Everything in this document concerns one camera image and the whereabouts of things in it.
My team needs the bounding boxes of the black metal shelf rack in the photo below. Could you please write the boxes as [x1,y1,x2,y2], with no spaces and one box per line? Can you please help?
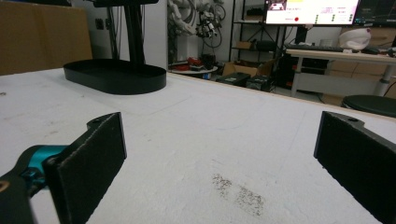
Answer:
[229,0,288,63]

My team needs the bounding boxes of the red objects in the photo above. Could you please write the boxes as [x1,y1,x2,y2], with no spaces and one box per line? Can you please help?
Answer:
[170,56,205,72]

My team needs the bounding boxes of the black keyboard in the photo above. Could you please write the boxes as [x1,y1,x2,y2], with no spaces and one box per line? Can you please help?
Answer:
[285,43,345,53]

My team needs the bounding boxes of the dark computer monitor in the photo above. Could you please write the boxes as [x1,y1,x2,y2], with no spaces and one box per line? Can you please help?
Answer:
[353,0,396,28]

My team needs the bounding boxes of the open cardboard box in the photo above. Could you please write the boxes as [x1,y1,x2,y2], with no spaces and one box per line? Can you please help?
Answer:
[221,59,276,78]

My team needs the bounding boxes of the black round stool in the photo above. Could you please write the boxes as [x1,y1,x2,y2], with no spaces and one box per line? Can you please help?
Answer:
[341,94,396,119]

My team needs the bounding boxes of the brown cardboard panel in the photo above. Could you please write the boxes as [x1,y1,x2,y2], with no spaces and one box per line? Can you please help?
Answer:
[0,1,93,77]

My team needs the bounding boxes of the black stand column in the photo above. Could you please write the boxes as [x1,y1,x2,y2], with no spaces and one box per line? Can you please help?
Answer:
[92,0,160,66]

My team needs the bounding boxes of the round white side table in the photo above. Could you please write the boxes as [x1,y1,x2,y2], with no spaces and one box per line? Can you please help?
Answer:
[168,65,219,76]

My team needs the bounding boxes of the light wooden desk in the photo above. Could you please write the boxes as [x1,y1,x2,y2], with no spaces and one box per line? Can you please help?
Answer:
[285,49,396,98]

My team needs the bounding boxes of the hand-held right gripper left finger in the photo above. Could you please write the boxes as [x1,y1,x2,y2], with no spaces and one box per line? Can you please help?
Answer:
[42,111,128,224]

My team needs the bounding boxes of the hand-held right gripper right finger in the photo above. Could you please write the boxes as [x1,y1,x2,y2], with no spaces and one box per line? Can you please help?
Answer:
[313,110,396,224]

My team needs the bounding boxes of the black box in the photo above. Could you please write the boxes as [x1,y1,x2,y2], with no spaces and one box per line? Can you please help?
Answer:
[216,72,252,88]
[246,75,276,93]

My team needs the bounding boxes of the white helmet-like object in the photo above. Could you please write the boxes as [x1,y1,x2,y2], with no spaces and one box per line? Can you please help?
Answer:
[338,27,372,51]

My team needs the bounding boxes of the black oval stand base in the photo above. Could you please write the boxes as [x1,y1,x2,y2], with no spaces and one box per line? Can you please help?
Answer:
[63,58,167,95]

